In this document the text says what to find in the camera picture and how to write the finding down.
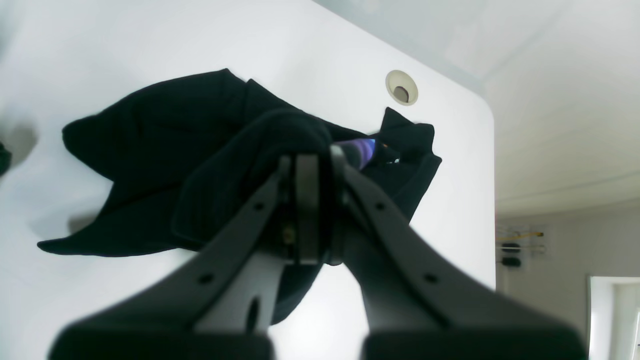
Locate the left table cable grommet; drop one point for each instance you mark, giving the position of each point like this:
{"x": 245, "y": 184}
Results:
{"x": 401, "y": 87}

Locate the black T-shirt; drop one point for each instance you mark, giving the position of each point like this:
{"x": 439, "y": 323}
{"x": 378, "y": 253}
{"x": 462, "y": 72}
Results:
{"x": 184, "y": 155}

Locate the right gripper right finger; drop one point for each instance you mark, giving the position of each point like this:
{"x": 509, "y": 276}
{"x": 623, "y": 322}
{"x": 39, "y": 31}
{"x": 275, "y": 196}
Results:
{"x": 418, "y": 305}

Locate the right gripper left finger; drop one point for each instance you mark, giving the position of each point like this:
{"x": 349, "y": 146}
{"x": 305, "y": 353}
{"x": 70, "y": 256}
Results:
{"x": 220, "y": 304}

